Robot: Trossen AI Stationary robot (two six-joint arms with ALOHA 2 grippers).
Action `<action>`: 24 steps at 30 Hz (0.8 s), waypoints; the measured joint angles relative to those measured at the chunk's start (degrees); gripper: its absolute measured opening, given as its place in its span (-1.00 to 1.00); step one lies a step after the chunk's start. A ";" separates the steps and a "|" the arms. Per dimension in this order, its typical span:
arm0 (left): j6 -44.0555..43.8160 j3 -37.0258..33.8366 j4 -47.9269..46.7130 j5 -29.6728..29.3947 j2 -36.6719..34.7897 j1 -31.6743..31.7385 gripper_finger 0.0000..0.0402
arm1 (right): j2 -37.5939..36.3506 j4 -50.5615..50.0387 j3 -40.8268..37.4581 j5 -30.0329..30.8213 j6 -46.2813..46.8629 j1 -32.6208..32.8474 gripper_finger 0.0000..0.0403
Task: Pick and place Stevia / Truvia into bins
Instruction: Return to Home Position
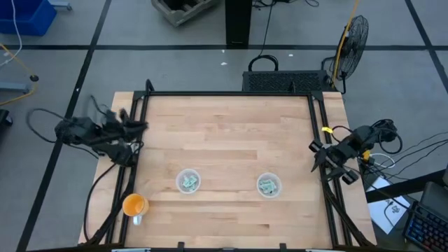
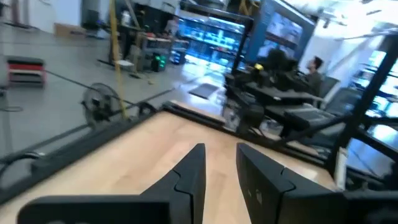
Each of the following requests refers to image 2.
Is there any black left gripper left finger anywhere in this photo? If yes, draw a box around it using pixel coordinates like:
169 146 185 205
141 142 207 224

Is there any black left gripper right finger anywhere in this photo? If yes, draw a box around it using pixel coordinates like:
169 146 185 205
236 142 346 224

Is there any dark floor mat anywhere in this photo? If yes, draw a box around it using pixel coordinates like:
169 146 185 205
188 82 220 100

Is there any metal shelving rack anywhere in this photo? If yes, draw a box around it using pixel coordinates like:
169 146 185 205
177 2 254 74

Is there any large blue display panel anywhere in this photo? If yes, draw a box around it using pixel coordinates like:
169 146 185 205
245 0 317 65

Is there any person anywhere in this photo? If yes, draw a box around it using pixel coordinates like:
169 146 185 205
304 55 326 97

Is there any white printed paper sheet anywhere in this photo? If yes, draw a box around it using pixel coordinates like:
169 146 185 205
334 146 349 190

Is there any grey office chair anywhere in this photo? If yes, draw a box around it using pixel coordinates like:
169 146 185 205
317 76 341 100

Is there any computer with green lights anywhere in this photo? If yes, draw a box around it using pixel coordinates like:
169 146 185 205
150 52 169 73

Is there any black floor fan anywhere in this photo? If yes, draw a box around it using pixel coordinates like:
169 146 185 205
80 82 124 128

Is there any cardboard box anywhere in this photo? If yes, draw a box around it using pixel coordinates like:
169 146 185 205
53 22 88 39

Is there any black looped power cable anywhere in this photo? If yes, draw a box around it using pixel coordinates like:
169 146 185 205
0 151 43 180

